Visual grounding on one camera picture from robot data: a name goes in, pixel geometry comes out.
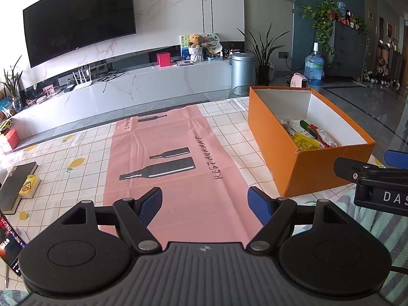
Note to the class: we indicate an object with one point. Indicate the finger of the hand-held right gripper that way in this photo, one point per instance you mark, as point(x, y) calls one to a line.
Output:
point(397, 159)
point(353, 170)

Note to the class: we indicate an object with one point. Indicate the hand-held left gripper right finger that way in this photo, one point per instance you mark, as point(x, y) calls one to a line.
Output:
point(259, 205)

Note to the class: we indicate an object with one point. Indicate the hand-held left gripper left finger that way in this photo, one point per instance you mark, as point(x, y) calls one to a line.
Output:
point(150, 205)

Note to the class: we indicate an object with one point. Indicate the white green snack packet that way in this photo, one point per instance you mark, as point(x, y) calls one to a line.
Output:
point(326, 140)

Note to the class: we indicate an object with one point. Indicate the yellow snack packet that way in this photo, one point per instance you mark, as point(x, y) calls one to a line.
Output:
point(306, 142)

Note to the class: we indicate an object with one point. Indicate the orange cardboard box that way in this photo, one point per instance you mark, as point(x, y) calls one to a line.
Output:
point(280, 153)

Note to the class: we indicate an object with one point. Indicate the green sausage stick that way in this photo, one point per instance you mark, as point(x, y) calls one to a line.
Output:
point(306, 127)

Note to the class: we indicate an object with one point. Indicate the teal striped blanket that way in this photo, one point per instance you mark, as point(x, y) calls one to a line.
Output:
point(382, 229)

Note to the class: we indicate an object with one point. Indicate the pink table runner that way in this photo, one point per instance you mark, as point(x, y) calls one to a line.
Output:
point(185, 191)

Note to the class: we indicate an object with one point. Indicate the small pink heater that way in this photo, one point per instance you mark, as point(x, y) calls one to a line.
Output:
point(299, 80)

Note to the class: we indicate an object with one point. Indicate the blue water jug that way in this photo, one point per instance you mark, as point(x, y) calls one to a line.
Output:
point(314, 67)

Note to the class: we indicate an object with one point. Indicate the white marble media console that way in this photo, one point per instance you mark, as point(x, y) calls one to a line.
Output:
point(127, 92)

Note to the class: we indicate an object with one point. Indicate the dark grey cabinet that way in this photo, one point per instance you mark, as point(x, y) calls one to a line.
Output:
point(349, 54)

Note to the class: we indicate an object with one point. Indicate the yellow duck tissue pack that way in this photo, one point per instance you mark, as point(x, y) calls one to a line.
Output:
point(29, 186)

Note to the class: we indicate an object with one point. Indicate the silver trash can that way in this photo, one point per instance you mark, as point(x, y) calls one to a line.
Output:
point(243, 73)

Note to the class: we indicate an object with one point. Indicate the black book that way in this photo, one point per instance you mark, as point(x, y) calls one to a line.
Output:
point(16, 186)

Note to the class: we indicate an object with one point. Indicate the white router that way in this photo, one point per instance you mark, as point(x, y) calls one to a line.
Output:
point(83, 84)

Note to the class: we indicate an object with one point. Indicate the small black box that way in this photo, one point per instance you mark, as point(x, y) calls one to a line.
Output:
point(69, 89)

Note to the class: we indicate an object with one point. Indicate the smartphone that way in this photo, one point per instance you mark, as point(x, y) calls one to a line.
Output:
point(9, 245)

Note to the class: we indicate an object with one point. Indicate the pink red square box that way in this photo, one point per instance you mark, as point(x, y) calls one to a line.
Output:
point(163, 59)

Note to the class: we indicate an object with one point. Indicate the long-leaf potted plant black pot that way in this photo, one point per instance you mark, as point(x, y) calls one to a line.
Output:
point(263, 54)

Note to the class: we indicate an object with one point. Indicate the row of small bottles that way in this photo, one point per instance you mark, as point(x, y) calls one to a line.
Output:
point(350, 19)

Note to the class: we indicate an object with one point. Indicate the blue tissue box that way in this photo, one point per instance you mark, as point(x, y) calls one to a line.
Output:
point(213, 58)

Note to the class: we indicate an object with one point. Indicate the red storage box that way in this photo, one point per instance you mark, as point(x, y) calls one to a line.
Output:
point(9, 139)

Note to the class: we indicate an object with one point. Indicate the hanging ivy plant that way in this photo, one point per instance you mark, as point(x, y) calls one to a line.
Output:
point(323, 16)

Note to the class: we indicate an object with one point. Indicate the blue green picture card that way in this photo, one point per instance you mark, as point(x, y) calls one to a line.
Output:
point(184, 47)

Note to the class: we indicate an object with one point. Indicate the teddy bear bouquet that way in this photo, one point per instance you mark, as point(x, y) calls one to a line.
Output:
point(196, 49)

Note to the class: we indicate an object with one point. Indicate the round paper fan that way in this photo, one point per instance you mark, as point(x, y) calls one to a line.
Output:
point(211, 41)

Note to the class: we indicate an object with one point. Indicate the green plant in glass vase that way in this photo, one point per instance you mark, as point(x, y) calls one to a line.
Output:
point(12, 86)

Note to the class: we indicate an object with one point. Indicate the black curved television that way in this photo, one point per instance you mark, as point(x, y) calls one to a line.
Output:
point(79, 22)

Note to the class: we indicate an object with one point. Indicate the small photo frame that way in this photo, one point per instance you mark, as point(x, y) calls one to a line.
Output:
point(48, 90)

